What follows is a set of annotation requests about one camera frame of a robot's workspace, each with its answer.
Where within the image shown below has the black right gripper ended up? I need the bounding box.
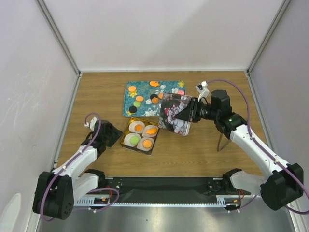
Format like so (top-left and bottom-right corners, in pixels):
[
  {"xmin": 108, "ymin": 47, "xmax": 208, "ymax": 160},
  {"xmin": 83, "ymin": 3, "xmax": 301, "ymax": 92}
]
[{"xmin": 174, "ymin": 98, "xmax": 219, "ymax": 123}]

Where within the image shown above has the gold tin lid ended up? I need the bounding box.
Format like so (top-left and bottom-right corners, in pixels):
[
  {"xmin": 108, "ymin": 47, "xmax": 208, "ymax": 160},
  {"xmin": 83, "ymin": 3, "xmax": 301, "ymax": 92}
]
[{"xmin": 158, "ymin": 93, "xmax": 192, "ymax": 136}]

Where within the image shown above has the green round cookie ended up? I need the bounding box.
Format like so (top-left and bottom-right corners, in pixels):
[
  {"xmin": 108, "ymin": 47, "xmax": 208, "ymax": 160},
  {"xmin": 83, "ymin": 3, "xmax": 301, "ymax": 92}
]
[
  {"xmin": 130, "ymin": 136, "xmax": 140, "ymax": 145},
  {"xmin": 133, "ymin": 101, "xmax": 141, "ymax": 108}
]

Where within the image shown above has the orange round cookie bottom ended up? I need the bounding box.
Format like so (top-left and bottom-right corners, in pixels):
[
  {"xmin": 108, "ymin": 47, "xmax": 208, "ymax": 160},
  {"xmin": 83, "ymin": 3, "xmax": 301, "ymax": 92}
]
[{"xmin": 134, "ymin": 124, "xmax": 143, "ymax": 132}]

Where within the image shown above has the gold cookie tin box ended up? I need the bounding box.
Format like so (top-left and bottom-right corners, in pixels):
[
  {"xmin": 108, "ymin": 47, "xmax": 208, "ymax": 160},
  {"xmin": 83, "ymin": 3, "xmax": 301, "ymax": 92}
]
[{"xmin": 120, "ymin": 117, "xmax": 160, "ymax": 156}]

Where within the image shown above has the orange waffle cookie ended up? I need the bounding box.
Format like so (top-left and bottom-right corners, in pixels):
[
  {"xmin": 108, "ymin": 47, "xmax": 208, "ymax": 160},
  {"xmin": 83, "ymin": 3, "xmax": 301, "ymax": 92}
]
[
  {"xmin": 142, "ymin": 139, "xmax": 153, "ymax": 149},
  {"xmin": 152, "ymin": 97, "xmax": 159, "ymax": 104}
]

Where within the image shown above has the orange fish cookie bottom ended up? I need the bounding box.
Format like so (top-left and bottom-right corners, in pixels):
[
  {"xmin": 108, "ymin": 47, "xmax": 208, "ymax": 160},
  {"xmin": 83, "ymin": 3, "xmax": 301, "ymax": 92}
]
[{"xmin": 146, "ymin": 127, "xmax": 158, "ymax": 135}]

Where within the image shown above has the orange fish cookie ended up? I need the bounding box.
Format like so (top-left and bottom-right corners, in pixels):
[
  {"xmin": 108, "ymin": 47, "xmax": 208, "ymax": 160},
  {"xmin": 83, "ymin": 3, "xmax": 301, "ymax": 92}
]
[
  {"xmin": 149, "ymin": 81, "xmax": 160, "ymax": 87},
  {"xmin": 146, "ymin": 127, "xmax": 158, "ymax": 135}
]

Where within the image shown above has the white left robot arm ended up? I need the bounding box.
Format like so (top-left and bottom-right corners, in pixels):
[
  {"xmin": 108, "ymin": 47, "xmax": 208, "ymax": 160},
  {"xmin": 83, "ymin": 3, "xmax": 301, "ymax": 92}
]
[{"xmin": 32, "ymin": 117, "xmax": 123, "ymax": 220}]

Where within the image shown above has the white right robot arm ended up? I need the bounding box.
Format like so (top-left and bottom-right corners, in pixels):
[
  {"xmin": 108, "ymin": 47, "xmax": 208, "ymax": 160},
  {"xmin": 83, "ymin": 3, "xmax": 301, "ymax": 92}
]
[{"xmin": 175, "ymin": 90, "xmax": 309, "ymax": 210}]

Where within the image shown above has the white paper cup bottom-left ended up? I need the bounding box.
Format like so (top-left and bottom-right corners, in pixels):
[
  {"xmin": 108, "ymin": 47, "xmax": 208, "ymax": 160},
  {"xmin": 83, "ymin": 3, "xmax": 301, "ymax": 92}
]
[{"xmin": 124, "ymin": 133, "xmax": 141, "ymax": 147}]

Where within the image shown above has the pink round cookie right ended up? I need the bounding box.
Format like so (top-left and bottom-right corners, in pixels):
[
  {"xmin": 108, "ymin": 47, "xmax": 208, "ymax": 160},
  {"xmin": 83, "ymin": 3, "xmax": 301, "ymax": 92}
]
[{"xmin": 177, "ymin": 90, "xmax": 185, "ymax": 95}]

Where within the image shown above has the white paper cup top-left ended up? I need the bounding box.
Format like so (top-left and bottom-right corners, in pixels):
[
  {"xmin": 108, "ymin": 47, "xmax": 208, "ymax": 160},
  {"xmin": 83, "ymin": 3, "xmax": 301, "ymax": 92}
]
[{"xmin": 128, "ymin": 120, "xmax": 145, "ymax": 134}]

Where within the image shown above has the black round cookie left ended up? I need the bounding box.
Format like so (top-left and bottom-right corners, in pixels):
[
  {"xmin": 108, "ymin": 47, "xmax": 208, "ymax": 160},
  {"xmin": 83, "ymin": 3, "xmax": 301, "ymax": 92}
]
[{"xmin": 129, "ymin": 106, "xmax": 137, "ymax": 114}]

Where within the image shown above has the black round cookie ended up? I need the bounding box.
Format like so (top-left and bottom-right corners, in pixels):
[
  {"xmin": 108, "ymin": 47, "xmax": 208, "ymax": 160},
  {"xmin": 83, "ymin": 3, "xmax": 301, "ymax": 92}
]
[
  {"xmin": 150, "ymin": 94, "xmax": 158, "ymax": 100},
  {"xmin": 129, "ymin": 106, "xmax": 137, "ymax": 114}
]

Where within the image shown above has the white paper cup bottom-right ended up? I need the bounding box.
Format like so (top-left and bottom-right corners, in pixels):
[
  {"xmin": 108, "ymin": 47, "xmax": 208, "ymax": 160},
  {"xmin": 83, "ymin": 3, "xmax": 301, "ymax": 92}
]
[{"xmin": 137, "ymin": 137, "xmax": 155, "ymax": 152}]

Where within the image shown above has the white paper cup top-right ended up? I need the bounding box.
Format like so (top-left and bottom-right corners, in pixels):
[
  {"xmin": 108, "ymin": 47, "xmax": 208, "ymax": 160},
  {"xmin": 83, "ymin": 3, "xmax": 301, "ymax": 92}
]
[{"xmin": 142, "ymin": 124, "xmax": 159, "ymax": 137}]

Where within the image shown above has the black round cookie centre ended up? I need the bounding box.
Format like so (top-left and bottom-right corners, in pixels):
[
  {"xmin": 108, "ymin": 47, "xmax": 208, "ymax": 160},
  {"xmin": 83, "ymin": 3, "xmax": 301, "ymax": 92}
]
[{"xmin": 150, "ymin": 94, "xmax": 158, "ymax": 100}]

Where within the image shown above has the orange round cookie left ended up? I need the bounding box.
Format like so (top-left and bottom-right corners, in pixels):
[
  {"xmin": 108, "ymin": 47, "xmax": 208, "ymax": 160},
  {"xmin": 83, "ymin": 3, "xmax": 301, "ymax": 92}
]
[{"xmin": 136, "ymin": 96, "xmax": 144, "ymax": 102}]

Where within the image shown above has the orange fish cookie top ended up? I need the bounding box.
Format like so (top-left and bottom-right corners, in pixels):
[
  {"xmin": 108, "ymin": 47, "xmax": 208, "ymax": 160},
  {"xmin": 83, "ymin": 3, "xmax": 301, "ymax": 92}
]
[{"xmin": 149, "ymin": 81, "xmax": 160, "ymax": 87}]

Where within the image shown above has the teal floral serving tray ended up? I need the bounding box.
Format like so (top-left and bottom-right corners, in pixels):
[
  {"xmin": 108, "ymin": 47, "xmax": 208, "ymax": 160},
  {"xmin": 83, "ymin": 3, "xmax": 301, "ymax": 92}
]
[{"xmin": 123, "ymin": 80, "xmax": 186, "ymax": 117}]

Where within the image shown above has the orange round cookie top-left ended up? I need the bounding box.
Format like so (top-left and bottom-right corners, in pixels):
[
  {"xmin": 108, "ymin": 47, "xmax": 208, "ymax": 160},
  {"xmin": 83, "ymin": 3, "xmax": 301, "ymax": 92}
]
[{"xmin": 128, "ymin": 86, "xmax": 136, "ymax": 92}]

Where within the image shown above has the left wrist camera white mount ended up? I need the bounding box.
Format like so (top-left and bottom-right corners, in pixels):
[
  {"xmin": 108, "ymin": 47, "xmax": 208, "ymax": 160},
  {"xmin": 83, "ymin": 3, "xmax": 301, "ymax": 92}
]
[{"xmin": 84, "ymin": 117, "xmax": 98, "ymax": 131}]

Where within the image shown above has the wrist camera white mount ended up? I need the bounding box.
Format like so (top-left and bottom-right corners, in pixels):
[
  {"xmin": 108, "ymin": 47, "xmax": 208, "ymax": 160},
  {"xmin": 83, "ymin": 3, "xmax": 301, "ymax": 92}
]
[
  {"xmin": 84, "ymin": 117, "xmax": 98, "ymax": 131},
  {"xmin": 196, "ymin": 81, "xmax": 210, "ymax": 101}
]

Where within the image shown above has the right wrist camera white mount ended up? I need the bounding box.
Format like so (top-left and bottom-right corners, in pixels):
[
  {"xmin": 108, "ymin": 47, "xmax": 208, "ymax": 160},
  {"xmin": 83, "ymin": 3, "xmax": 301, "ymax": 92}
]
[{"xmin": 196, "ymin": 81, "xmax": 210, "ymax": 101}]

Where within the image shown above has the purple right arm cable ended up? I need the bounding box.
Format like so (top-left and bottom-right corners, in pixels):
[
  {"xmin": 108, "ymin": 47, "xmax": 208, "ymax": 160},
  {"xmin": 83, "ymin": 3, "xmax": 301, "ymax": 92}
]
[{"xmin": 206, "ymin": 78, "xmax": 309, "ymax": 215}]

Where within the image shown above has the white cable duct left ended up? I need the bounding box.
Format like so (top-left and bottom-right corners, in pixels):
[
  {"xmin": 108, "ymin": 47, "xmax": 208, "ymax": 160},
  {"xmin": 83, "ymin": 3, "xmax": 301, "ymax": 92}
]
[{"xmin": 74, "ymin": 195, "xmax": 111, "ymax": 207}]

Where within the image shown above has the white cable duct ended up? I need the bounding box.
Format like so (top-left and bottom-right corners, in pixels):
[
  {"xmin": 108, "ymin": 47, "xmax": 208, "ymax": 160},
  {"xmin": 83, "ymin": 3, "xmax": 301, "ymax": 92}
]
[
  {"xmin": 216, "ymin": 195, "xmax": 242, "ymax": 206},
  {"xmin": 74, "ymin": 195, "xmax": 111, "ymax": 207}
]

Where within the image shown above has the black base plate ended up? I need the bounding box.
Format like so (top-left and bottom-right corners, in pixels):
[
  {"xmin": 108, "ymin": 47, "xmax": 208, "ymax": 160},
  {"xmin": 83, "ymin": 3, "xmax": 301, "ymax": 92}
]
[{"xmin": 106, "ymin": 176, "xmax": 232, "ymax": 204}]

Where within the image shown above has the white cable duct right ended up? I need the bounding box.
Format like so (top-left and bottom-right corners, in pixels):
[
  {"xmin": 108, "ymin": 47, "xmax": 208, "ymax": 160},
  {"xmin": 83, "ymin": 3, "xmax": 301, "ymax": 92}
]
[{"xmin": 216, "ymin": 195, "xmax": 242, "ymax": 206}]

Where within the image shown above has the aluminium frame post left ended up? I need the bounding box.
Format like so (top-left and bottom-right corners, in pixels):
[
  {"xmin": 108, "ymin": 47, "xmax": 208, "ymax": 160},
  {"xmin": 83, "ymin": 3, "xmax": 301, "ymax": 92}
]
[{"xmin": 35, "ymin": 0, "xmax": 81, "ymax": 77}]

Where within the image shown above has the aluminium frame post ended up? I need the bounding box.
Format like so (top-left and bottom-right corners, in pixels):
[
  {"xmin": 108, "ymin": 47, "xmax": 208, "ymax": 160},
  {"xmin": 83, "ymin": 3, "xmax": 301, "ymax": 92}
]
[
  {"xmin": 35, "ymin": 0, "xmax": 81, "ymax": 77},
  {"xmin": 246, "ymin": 0, "xmax": 292, "ymax": 75}
]

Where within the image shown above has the aluminium frame post right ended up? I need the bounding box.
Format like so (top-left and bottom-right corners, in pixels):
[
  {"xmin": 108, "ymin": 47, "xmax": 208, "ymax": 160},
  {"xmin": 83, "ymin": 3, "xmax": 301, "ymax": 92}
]
[{"xmin": 246, "ymin": 0, "xmax": 292, "ymax": 75}]

